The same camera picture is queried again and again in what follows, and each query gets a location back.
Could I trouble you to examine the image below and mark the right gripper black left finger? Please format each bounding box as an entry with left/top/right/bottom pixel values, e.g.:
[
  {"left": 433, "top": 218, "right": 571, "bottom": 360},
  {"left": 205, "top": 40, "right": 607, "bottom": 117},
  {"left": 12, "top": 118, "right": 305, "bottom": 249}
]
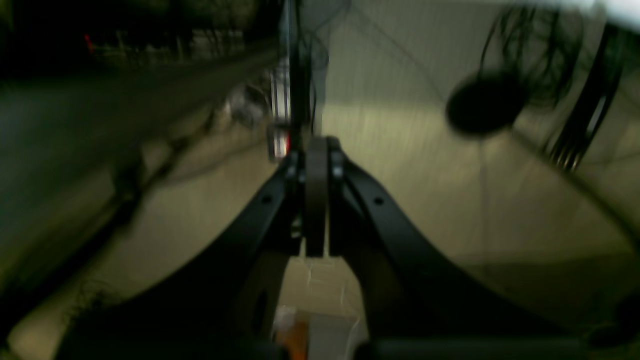
[{"left": 55, "top": 137, "right": 318, "bottom": 360}]

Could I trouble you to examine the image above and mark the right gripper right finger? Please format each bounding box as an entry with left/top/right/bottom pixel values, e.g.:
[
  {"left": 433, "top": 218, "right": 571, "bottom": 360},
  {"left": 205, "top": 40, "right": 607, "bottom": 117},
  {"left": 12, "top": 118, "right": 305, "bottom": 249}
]
[{"left": 317, "top": 137, "right": 586, "bottom": 360}]

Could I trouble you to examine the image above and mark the black round floor object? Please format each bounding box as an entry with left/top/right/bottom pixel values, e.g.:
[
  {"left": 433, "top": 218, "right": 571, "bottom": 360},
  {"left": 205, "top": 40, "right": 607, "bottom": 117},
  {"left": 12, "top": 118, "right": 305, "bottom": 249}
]
[{"left": 445, "top": 73, "right": 530, "bottom": 138}]

